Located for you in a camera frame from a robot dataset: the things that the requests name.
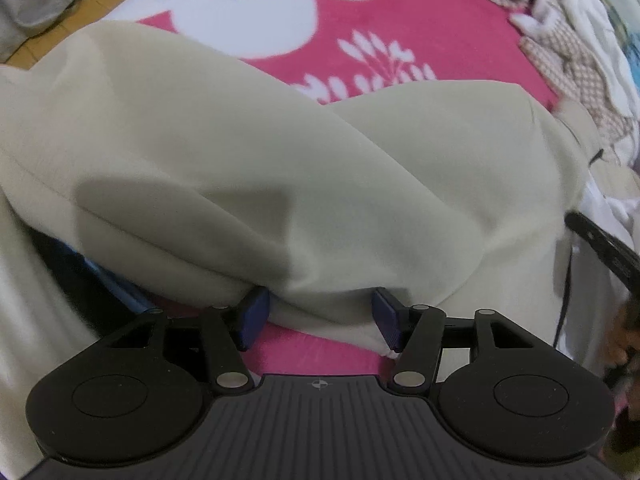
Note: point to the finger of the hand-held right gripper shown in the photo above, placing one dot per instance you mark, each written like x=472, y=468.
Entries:
x=610, y=255

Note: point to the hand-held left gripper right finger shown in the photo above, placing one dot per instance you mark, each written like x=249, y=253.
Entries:
x=386, y=317

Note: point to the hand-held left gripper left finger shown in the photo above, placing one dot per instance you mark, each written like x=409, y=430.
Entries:
x=252, y=317

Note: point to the beige jacket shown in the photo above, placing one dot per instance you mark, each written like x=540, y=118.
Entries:
x=250, y=170

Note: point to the dark blue cloth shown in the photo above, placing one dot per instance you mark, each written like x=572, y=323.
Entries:
x=75, y=270

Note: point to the pink checkered garment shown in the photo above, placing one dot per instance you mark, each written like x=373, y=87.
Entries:
x=565, y=55

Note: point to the white garment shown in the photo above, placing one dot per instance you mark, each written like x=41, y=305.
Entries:
x=595, y=15

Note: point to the pink floral bed blanket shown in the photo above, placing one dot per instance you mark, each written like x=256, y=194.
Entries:
x=350, y=10

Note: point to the grey curtain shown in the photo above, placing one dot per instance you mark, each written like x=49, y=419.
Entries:
x=40, y=0

